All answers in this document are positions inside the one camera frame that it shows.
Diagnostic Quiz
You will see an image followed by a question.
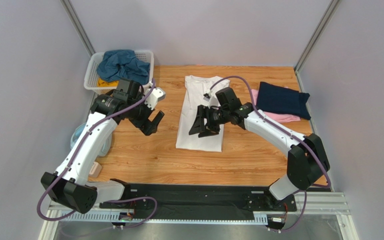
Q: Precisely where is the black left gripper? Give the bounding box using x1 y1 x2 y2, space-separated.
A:
127 92 164 136

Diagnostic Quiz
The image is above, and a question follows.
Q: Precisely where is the white t-shirt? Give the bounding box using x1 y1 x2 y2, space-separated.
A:
175 75 231 153

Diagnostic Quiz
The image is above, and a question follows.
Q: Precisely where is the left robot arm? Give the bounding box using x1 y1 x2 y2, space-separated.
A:
36 79 166 219

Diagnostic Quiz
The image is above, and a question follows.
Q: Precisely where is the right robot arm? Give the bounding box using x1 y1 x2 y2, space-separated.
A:
188 87 330 205

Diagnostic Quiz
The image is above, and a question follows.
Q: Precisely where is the yellow t-shirt in basket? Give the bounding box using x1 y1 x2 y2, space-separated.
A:
97 77 119 88

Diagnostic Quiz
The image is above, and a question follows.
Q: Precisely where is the beige power strip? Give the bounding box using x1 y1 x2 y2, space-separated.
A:
88 161 103 178

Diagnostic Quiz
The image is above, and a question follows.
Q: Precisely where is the crumpled blue t-shirt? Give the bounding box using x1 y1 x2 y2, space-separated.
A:
96 49 150 85

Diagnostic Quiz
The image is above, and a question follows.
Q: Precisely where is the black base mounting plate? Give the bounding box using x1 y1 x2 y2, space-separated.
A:
99 183 297 221

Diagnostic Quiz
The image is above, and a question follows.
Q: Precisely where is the folded navy t-shirt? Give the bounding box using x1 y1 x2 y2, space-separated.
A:
255 81 312 120

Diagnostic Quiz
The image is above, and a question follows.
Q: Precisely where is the light blue plastic object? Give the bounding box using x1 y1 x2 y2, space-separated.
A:
70 123 113 157

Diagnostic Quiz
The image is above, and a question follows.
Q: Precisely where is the white plastic laundry basket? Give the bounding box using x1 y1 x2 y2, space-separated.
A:
83 50 155 95

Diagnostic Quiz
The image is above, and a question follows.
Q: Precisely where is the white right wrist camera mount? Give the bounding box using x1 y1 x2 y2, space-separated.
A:
203 90 212 102

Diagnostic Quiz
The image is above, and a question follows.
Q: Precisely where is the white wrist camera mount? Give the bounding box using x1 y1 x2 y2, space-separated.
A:
144 87 166 110
203 90 212 102

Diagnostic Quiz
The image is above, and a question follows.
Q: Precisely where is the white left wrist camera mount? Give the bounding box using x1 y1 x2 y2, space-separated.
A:
144 87 166 110

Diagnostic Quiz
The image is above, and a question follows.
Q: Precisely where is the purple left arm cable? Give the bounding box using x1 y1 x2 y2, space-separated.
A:
36 78 158 231

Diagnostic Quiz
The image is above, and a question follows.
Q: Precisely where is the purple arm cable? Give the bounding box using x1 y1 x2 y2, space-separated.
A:
208 75 332 233
36 78 158 231

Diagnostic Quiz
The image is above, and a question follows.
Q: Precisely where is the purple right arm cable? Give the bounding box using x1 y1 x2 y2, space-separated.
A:
208 75 332 233

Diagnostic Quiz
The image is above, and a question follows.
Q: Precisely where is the left corner aluminium post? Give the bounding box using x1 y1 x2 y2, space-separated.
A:
60 0 96 57

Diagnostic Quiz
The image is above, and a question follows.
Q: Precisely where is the corner aluminium post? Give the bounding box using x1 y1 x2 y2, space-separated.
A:
294 0 342 74
60 0 96 57

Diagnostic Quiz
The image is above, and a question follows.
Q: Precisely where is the right corner aluminium post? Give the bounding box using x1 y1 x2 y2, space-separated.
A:
294 0 342 74

